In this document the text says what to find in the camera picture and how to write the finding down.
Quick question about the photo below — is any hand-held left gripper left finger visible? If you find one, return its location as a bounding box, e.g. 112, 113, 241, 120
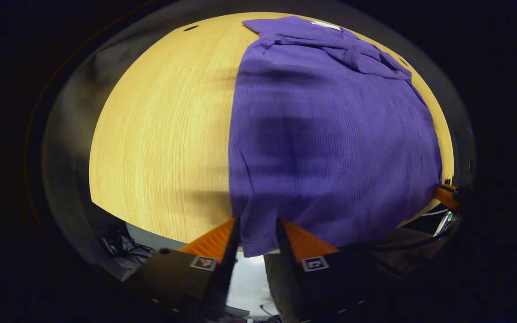
128, 218, 241, 321

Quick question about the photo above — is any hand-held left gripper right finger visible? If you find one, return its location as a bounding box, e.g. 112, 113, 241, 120
276, 218, 403, 322

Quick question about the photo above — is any purple shirt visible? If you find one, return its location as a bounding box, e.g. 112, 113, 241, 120
228, 16, 443, 258

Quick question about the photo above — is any person's leg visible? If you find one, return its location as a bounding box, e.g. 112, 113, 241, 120
264, 253, 302, 322

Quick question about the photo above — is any black cable bundle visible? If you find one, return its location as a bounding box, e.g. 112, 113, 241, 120
99, 232, 157, 272

